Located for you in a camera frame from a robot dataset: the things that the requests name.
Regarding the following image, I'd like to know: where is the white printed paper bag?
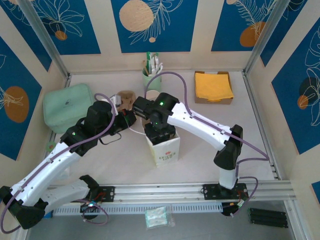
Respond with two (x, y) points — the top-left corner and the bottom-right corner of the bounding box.
(129, 116), (181, 169)

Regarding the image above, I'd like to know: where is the mint green holder cup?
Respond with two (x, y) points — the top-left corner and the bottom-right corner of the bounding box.
(141, 67), (163, 94)

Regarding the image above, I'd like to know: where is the mint green zipper pouch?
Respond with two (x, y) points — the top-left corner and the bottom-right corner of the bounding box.
(42, 83), (98, 134)

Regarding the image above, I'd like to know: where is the brown cardboard napkin tray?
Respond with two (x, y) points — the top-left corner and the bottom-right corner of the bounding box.
(194, 70), (235, 105)

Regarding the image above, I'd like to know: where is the yellow paper napkin stack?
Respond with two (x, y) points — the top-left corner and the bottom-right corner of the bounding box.
(194, 72), (235, 103)

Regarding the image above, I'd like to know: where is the left small controller board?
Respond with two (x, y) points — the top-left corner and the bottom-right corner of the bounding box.
(79, 201), (101, 214)

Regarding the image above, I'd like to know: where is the small controller board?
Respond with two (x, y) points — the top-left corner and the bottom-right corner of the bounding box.
(79, 201), (101, 214)
(221, 201), (247, 218)

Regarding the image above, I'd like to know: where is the clear bag of packets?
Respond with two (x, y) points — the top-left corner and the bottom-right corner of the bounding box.
(144, 205), (176, 230)

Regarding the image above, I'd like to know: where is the right small controller board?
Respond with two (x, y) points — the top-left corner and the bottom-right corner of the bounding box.
(221, 201), (247, 218)

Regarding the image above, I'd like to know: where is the black ribbed block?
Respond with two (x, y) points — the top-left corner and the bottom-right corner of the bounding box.
(247, 207), (288, 229)

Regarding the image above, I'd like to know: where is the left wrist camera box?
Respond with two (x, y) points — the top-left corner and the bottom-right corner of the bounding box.
(109, 93), (123, 109)

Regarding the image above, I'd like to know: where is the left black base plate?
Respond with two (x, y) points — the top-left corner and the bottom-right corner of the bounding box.
(89, 185), (116, 203)

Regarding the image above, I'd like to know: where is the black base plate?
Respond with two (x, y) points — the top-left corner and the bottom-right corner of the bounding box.
(89, 185), (116, 203)
(199, 183), (250, 201)

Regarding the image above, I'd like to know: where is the aluminium mounting rail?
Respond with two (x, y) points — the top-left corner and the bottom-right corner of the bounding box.
(46, 180), (300, 207)

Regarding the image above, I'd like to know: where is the white slotted cable duct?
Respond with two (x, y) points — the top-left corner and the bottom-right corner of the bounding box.
(47, 202), (223, 217)

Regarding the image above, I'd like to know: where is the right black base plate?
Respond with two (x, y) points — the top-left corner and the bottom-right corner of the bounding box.
(199, 183), (250, 201)

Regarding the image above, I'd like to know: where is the left aluminium frame post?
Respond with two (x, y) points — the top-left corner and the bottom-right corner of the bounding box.
(18, 0), (71, 80)

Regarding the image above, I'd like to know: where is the aluminium frame post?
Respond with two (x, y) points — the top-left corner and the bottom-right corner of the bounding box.
(18, 0), (71, 80)
(242, 0), (293, 76)

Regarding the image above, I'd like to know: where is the right aluminium frame post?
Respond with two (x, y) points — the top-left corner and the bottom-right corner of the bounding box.
(242, 0), (293, 76)

